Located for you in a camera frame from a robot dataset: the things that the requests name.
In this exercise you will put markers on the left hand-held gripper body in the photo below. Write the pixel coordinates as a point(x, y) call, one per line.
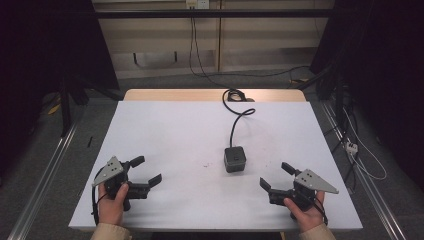
point(110, 170)

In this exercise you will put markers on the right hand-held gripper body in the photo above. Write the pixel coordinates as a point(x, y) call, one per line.
point(313, 181)

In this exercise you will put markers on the person's right hand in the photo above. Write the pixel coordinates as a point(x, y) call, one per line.
point(308, 218)

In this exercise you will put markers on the person's left hand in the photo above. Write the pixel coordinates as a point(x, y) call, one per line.
point(111, 208)

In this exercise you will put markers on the black cube power socket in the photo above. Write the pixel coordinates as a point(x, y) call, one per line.
point(235, 160)

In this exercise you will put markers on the white table cover board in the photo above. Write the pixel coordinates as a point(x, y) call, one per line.
point(186, 140)

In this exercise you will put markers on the white power strip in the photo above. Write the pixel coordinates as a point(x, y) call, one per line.
point(352, 147)

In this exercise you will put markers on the yellow floor tape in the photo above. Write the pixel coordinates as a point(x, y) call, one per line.
point(54, 109)

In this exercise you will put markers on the black metal stand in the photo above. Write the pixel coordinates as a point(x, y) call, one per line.
point(338, 100)

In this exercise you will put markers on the black curtain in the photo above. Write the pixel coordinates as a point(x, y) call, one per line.
point(40, 50)
point(386, 66)

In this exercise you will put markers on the black horizontal bar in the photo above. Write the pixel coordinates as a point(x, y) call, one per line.
point(213, 13)

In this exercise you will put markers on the aluminium floor rail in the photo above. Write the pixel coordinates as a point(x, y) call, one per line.
point(43, 186)
point(380, 204)

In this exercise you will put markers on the white wall outlet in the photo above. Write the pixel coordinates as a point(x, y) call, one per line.
point(197, 3)

